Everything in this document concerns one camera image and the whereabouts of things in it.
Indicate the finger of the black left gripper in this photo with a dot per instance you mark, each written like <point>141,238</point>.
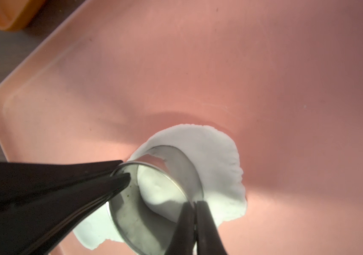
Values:
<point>18,180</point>
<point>35,222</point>

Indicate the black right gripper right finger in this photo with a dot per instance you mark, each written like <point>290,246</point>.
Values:
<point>207,237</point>

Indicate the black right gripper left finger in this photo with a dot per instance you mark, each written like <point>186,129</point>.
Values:
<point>183,240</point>

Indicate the white dough lump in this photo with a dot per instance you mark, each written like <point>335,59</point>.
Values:
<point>216,159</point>

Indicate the pink silicone mat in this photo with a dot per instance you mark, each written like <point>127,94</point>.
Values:
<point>284,79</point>

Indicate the round cut dough wrapper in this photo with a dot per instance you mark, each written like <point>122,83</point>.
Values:
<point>159,193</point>

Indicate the orange plastic tray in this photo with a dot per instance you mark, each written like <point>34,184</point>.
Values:
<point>15,15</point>

